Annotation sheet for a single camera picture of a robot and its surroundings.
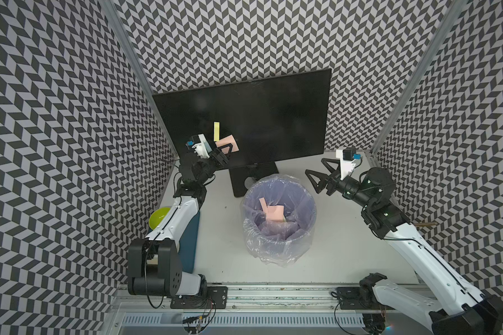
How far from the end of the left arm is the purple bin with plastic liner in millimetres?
145

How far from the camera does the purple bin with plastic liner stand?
0.62 metres

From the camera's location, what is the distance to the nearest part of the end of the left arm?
2.01ft
